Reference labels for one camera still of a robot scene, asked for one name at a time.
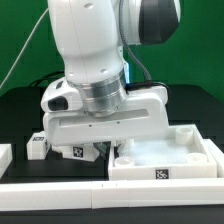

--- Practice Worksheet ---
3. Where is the black cable bundle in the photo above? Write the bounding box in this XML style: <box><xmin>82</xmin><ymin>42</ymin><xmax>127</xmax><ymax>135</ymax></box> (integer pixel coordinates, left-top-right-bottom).
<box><xmin>28</xmin><ymin>70</ymin><xmax>66</xmax><ymax>88</ymax></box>

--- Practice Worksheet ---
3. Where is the white front obstacle bar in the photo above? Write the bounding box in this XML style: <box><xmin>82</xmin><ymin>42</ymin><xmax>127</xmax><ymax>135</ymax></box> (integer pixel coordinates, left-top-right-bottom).
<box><xmin>0</xmin><ymin>178</ymin><xmax>224</xmax><ymax>211</ymax></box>

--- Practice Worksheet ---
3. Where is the grey cable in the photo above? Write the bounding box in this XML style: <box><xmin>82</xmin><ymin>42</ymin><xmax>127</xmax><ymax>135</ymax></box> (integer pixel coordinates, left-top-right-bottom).
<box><xmin>0</xmin><ymin>8</ymin><xmax>50</xmax><ymax>91</ymax></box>

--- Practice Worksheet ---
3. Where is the white square tabletop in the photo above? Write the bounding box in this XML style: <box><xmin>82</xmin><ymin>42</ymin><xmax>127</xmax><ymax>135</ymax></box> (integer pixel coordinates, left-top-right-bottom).
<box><xmin>108</xmin><ymin>125</ymin><xmax>217</xmax><ymax>181</ymax></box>

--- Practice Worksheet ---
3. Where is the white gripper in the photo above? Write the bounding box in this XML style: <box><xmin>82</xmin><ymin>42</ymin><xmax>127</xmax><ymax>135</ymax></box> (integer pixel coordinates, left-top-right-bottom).
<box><xmin>41</xmin><ymin>78</ymin><xmax>169</xmax><ymax>159</ymax></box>

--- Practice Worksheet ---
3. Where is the white obstacle bar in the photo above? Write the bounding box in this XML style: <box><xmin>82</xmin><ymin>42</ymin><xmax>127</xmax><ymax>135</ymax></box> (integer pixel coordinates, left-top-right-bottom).
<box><xmin>204</xmin><ymin>139</ymin><xmax>224</xmax><ymax>178</ymax></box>
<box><xmin>0</xmin><ymin>178</ymin><xmax>224</xmax><ymax>211</ymax></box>
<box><xmin>0</xmin><ymin>144</ymin><xmax>12</xmax><ymax>178</ymax></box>

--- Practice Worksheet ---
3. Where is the white right obstacle bar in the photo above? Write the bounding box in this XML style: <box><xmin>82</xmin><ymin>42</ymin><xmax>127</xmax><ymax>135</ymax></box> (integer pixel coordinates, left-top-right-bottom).
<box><xmin>204</xmin><ymin>139</ymin><xmax>224</xmax><ymax>178</ymax></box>

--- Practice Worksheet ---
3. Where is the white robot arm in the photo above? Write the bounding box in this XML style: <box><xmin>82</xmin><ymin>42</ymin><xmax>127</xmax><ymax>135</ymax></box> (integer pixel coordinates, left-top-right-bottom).
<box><xmin>41</xmin><ymin>0</ymin><xmax>181</xmax><ymax>159</ymax></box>

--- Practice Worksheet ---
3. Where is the white left obstacle bar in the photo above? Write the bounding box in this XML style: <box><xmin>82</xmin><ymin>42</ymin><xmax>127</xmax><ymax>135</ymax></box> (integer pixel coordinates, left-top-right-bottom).
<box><xmin>0</xmin><ymin>144</ymin><xmax>12</xmax><ymax>178</ymax></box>

